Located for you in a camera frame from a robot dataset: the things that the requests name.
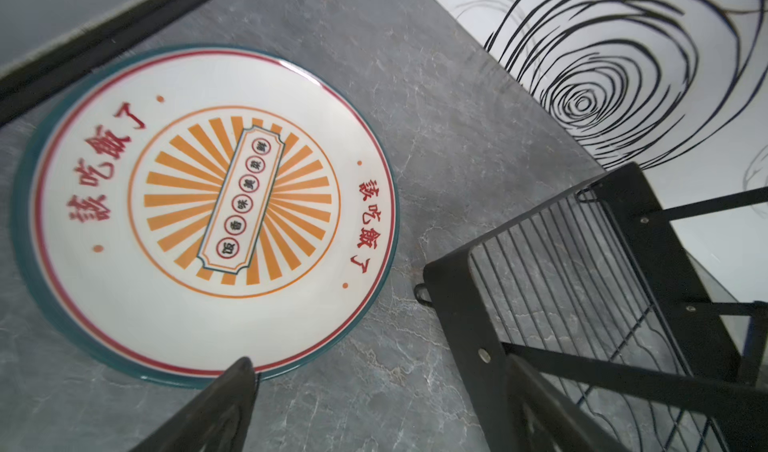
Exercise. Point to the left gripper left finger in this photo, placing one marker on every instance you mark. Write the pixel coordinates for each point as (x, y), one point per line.
(217, 419)

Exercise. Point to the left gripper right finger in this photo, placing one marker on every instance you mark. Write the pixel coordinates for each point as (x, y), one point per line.
(544, 419)

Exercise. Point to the sunburst plate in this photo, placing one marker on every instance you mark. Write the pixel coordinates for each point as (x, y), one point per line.
(191, 206)

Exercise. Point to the black wire dish rack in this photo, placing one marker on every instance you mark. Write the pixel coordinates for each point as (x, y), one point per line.
(594, 290)

